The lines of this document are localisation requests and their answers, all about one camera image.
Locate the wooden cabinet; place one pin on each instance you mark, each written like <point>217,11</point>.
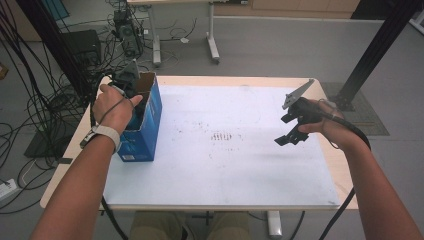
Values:
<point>286,8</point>

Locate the white power strip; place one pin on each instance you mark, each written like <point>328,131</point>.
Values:
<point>7,190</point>

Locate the teal panel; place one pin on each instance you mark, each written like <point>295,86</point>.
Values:
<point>55,8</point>

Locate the white-legged desk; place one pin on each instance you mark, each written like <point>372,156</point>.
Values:
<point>212,36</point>

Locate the blue cardboard box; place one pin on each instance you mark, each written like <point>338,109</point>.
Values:
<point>146,140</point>

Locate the white table leg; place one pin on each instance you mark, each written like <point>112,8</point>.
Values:
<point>274,225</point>

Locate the person's left hand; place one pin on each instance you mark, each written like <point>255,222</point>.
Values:
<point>111,110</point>

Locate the white table sheet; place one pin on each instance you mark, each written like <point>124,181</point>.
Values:
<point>216,176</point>

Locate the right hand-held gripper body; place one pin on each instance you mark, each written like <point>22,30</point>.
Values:
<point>308,111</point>

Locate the black clip on table edge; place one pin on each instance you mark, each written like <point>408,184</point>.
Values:
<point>65,160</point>

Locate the person's right hand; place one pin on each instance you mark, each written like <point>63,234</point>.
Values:
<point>335,128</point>

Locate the black case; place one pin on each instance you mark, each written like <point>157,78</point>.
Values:
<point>81,46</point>

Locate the black metal frame stand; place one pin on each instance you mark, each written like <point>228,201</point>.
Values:
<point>376,43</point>

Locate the black computer tower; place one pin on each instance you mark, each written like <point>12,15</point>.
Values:
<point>128,33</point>

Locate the person's khaki trousers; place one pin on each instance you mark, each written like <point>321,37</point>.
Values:
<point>153,226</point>

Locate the dark upright post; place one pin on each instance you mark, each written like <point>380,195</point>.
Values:
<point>46,33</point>

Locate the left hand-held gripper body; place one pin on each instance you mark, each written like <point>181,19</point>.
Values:
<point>128,80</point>

